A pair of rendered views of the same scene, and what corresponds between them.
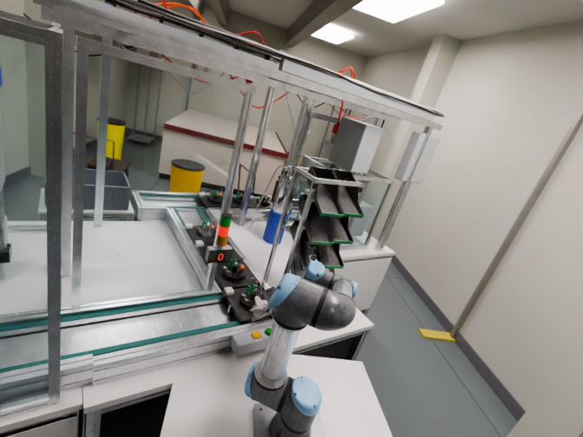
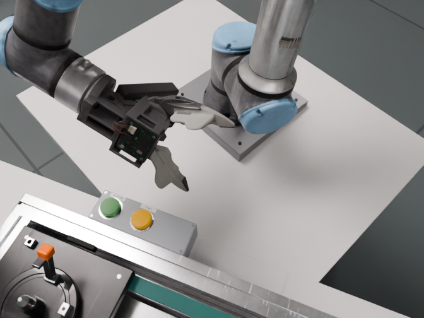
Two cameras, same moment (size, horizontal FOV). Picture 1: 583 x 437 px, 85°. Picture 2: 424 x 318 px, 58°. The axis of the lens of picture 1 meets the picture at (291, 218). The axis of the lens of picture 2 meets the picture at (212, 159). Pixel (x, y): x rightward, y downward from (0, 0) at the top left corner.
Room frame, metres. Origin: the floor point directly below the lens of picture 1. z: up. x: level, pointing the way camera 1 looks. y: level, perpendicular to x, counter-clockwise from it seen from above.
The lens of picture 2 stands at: (1.19, 0.33, 1.66)
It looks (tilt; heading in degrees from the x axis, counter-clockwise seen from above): 58 degrees down; 241
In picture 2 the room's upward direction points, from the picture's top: straight up
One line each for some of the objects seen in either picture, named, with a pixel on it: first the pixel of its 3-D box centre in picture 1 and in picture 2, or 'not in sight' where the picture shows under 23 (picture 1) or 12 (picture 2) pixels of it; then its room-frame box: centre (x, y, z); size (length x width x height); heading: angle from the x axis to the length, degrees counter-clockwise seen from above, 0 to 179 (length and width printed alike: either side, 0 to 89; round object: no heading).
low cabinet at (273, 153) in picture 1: (227, 151); not in sight; (6.73, 1.73, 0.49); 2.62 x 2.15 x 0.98; 14
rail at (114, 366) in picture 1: (210, 342); (219, 293); (1.09, 0.19, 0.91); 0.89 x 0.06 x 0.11; 129
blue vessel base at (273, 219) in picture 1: (275, 225); not in sight; (2.38, 0.11, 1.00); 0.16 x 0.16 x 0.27
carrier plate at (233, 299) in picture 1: (252, 303); (41, 310); (1.38, 0.07, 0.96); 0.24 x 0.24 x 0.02; 39
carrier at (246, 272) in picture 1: (235, 267); not in sight; (1.58, 0.23, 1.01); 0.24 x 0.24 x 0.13; 39
